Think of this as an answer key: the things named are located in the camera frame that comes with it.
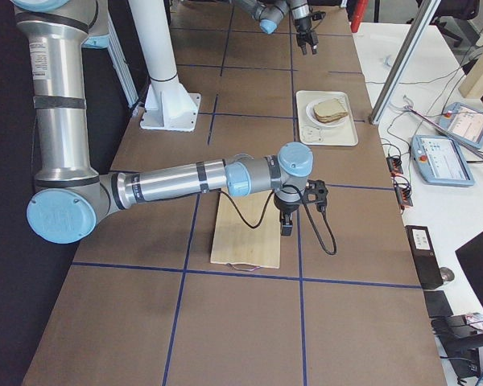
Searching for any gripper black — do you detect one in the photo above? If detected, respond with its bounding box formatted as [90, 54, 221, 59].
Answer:
[274, 191, 301, 236]
[294, 15, 318, 55]

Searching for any bread slice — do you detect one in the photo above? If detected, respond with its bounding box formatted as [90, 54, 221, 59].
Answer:
[312, 99, 349, 123]

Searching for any white round plate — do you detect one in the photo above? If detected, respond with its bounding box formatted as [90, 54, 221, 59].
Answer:
[306, 97, 349, 128]

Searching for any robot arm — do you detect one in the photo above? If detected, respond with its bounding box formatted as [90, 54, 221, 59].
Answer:
[14, 1, 313, 244]
[230, 0, 326, 55]

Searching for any wooden cutting board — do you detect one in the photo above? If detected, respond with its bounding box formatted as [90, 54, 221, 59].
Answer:
[210, 191, 281, 269]

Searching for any cream bear serving tray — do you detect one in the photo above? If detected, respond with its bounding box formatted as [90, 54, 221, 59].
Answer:
[295, 90, 358, 146]

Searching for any black box with label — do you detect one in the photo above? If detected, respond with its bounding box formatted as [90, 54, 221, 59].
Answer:
[405, 225, 443, 290]

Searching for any near teach pendant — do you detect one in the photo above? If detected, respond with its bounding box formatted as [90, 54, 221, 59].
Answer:
[411, 135, 475, 187]

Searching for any teach pendant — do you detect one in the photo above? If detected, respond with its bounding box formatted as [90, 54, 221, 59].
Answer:
[439, 102, 483, 149]
[411, 135, 475, 187]

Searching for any far teach pendant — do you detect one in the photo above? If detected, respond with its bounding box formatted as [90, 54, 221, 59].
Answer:
[439, 102, 483, 149]

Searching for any black desk clutter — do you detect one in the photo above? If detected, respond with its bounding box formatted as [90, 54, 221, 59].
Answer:
[423, 290, 483, 380]

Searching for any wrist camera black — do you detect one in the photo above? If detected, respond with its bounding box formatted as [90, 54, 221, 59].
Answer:
[310, 11, 326, 22]
[303, 179, 328, 213]

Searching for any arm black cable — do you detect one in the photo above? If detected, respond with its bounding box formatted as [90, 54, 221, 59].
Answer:
[218, 184, 338, 256]

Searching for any aluminium frame post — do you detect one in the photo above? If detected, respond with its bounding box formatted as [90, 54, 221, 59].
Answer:
[369, 0, 441, 125]

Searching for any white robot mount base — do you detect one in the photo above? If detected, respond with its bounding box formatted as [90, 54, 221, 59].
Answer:
[129, 0, 201, 132]

